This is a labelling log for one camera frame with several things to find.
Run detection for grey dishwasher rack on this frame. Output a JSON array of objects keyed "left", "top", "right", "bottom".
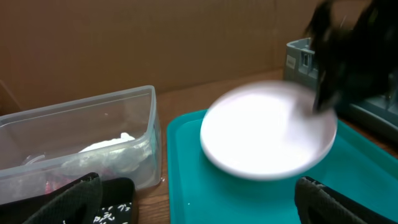
[{"left": 284, "top": 38, "right": 397, "bottom": 144}]

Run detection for teal plastic tray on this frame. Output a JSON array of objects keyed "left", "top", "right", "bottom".
[{"left": 167, "top": 111, "right": 397, "bottom": 223}]

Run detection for clear plastic bin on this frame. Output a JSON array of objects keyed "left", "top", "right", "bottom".
[{"left": 1, "top": 85, "right": 162, "bottom": 203}]

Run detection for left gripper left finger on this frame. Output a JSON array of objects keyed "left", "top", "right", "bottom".
[{"left": 0, "top": 172, "right": 104, "bottom": 224}]

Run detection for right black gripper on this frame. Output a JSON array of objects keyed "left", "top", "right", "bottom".
[{"left": 305, "top": 0, "right": 397, "bottom": 112}]

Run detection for large white plate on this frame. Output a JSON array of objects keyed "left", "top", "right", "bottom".
[{"left": 200, "top": 80, "right": 338, "bottom": 181}]

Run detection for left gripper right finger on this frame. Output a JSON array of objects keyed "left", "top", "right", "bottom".
[{"left": 294, "top": 176, "right": 397, "bottom": 224}]

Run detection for rice grains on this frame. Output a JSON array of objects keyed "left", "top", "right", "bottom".
[{"left": 62, "top": 202, "right": 133, "bottom": 224}]

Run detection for black tray bin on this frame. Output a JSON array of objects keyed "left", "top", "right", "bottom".
[{"left": 0, "top": 177, "right": 139, "bottom": 224}]

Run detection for white napkin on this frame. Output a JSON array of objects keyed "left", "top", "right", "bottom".
[{"left": 62, "top": 133, "right": 154, "bottom": 173}]

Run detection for red sauce packet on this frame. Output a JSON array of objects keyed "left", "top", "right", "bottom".
[{"left": 44, "top": 177, "right": 72, "bottom": 194}]

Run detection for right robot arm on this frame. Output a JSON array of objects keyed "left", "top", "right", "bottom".
[{"left": 305, "top": 0, "right": 397, "bottom": 113}]

